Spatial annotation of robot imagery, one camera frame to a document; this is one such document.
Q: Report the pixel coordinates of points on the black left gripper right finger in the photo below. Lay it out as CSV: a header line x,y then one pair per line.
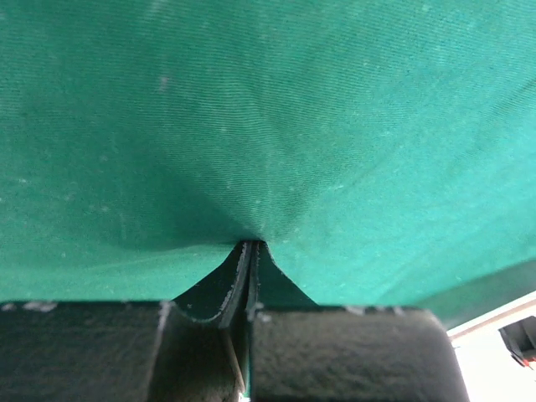
x,y
303,351

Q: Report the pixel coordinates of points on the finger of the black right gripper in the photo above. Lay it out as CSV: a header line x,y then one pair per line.
x,y
519,340

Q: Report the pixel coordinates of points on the green surgical cloth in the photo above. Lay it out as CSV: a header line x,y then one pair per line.
x,y
384,150

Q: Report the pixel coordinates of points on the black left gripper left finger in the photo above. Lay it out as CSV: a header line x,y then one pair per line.
x,y
190,348

